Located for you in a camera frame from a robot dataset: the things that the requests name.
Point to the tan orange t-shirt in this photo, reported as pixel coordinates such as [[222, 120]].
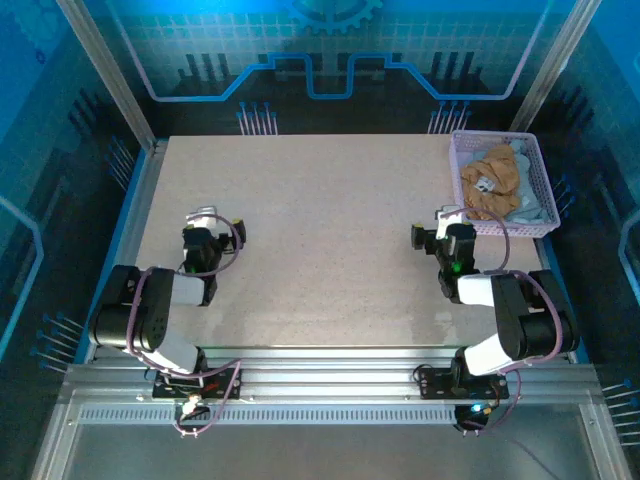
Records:
[[500, 170]]

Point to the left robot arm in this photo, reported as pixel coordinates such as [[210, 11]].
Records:
[[150, 310]]

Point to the grey blue t-shirt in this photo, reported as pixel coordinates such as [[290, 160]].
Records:
[[530, 200]]

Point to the lavender plastic basket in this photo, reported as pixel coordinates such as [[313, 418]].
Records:
[[545, 170]]

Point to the black round connector block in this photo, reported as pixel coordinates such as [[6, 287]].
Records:
[[472, 416]]

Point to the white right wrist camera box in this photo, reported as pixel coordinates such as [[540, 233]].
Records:
[[442, 225]]

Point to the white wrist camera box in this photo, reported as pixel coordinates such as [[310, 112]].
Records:
[[202, 217], [442, 225]]

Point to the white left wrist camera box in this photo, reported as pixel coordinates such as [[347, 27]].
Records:
[[202, 217]]

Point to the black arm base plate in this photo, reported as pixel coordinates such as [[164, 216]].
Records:
[[435, 387], [165, 391]]

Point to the aluminium mounting rail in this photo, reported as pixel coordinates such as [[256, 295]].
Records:
[[325, 375]]

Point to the aluminium frame post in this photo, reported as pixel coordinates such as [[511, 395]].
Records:
[[109, 75], [552, 67]]

